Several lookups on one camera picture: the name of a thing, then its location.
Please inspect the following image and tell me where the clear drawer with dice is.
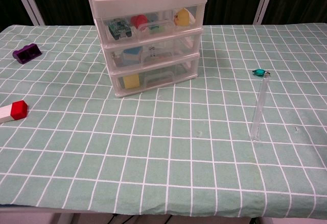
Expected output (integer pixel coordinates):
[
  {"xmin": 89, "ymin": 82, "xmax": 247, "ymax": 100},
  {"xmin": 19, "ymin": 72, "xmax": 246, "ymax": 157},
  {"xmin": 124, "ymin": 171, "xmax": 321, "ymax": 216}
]
[{"xmin": 104, "ymin": 33, "xmax": 201, "ymax": 69}]

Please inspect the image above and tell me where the blue block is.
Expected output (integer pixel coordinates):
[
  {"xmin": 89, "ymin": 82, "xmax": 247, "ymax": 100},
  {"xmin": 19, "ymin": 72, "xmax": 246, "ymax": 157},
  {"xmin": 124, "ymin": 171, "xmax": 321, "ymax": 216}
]
[{"xmin": 123, "ymin": 47, "xmax": 144, "ymax": 63}]

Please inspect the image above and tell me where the clear drawer with yellow block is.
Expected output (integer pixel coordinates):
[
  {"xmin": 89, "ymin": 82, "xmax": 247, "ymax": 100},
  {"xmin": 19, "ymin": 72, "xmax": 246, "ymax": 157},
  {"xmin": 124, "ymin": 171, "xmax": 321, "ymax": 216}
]
[{"xmin": 112, "ymin": 57, "xmax": 200, "ymax": 92}]

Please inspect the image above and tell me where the clear drawer with toys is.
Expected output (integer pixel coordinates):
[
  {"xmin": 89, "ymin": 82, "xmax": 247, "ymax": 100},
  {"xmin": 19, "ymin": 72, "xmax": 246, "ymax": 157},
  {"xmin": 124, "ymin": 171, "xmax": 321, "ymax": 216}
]
[{"xmin": 98, "ymin": 6, "xmax": 202, "ymax": 42}]

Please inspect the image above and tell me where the white plastic drawer cabinet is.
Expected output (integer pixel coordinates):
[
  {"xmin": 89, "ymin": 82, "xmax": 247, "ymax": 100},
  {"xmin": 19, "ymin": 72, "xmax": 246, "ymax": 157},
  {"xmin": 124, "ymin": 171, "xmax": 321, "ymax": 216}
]
[{"xmin": 83, "ymin": 0, "xmax": 209, "ymax": 98}]

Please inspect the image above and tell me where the yellow block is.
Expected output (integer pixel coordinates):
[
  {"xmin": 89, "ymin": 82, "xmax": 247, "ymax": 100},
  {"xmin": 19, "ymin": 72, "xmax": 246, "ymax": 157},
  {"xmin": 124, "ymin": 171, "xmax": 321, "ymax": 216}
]
[{"xmin": 123, "ymin": 74, "xmax": 141, "ymax": 89}]

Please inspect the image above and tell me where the green white grid tablecloth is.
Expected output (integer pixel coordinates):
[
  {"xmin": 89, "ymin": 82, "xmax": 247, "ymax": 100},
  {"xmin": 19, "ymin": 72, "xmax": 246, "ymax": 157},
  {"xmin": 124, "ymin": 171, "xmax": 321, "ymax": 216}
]
[{"xmin": 0, "ymin": 23, "xmax": 327, "ymax": 219}]

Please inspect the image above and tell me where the red round toy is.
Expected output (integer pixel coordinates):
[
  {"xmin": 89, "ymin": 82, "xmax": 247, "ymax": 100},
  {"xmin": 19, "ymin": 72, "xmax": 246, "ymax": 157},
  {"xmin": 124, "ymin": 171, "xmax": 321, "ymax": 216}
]
[{"xmin": 130, "ymin": 15, "xmax": 149, "ymax": 29}]

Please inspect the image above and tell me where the green toy car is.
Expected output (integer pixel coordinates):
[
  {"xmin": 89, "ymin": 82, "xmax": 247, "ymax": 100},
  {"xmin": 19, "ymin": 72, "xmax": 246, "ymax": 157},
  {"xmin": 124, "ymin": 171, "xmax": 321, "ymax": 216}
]
[{"xmin": 107, "ymin": 18, "xmax": 133, "ymax": 40}]

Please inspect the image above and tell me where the yellow duck toy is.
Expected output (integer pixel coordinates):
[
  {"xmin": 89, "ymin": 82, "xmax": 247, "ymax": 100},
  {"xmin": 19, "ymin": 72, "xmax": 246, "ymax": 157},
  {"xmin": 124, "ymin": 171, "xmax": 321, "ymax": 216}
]
[{"xmin": 174, "ymin": 8, "xmax": 196, "ymax": 27}]

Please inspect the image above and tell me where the clear glass test tube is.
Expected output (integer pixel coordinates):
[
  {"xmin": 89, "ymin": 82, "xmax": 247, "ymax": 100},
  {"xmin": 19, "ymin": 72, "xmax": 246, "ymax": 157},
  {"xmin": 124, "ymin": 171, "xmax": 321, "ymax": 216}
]
[{"xmin": 250, "ymin": 77, "xmax": 270, "ymax": 142}]

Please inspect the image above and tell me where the purple building block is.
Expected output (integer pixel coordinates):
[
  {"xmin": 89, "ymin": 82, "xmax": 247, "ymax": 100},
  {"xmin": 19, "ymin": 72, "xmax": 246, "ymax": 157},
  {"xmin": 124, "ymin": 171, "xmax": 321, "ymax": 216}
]
[{"xmin": 12, "ymin": 44, "xmax": 42, "ymax": 65}]

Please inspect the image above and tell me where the red and white block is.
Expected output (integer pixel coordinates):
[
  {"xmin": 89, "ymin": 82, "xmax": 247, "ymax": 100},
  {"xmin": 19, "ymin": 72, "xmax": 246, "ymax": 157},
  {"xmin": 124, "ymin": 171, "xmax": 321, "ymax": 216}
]
[{"xmin": 0, "ymin": 100, "xmax": 29, "ymax": 124}]

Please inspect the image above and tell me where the white frame post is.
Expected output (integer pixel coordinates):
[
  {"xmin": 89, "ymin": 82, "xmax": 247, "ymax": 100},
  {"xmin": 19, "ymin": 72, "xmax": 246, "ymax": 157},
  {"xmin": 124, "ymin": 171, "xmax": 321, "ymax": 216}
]
[
  {"xmin": 10, "ymin": 0, "xmax": 46, "ymax": 26},
  {"xmin": 252, "ymin": 0, "xmax": 278, "ymax": 26}
]

